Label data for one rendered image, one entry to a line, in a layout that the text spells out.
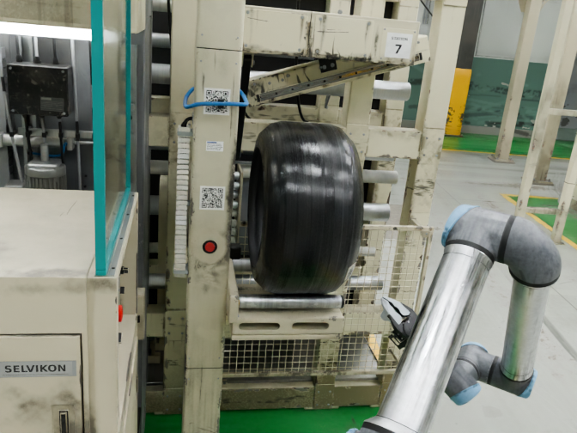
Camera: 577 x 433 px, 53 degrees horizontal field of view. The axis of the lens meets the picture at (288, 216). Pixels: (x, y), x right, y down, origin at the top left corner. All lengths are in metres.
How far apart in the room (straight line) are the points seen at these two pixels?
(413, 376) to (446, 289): 0.21
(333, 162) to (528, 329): 0.68
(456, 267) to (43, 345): 0.88
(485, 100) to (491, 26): 1.34
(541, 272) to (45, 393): 1.08
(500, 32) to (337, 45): 9.90
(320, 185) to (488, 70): 10.20
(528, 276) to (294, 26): 1.08
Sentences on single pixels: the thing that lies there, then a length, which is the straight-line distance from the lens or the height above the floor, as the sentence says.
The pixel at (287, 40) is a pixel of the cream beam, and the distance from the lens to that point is 1.99.
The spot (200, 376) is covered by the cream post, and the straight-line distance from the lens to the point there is 2.06.
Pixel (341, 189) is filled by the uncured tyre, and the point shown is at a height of 1.31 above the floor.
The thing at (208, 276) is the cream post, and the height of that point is 0.96.
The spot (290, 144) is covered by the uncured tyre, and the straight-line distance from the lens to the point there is 1.70.
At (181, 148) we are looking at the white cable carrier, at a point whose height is 1.36.
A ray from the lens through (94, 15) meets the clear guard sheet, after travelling 1.04.
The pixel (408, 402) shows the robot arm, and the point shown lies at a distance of 1.27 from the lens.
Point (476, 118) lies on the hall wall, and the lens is 11.81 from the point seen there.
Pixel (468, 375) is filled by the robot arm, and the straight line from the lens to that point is 1.81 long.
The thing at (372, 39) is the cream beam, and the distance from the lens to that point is 2.06.
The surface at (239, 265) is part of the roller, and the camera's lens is 2.09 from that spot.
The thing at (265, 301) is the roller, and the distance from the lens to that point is 1.85.
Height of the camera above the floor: 1.75
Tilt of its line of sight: 19 degrees down
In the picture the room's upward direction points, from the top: 5 degrees clockwise
